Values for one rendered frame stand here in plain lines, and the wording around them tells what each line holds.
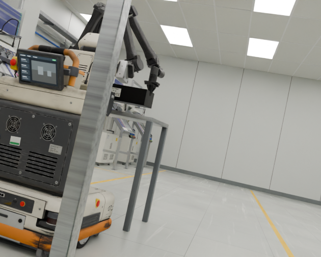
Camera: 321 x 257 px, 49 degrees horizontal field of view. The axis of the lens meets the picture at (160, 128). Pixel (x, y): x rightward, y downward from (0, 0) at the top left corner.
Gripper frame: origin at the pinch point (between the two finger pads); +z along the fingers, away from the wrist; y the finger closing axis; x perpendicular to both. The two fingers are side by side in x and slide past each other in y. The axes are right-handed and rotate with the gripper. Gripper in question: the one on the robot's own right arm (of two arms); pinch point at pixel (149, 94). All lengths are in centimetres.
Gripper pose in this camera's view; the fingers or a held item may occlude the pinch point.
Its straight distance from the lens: 249.2
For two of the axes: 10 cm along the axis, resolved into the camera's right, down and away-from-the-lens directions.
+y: -9.4, -1.8, 2.9
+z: -1.9, 9.8, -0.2
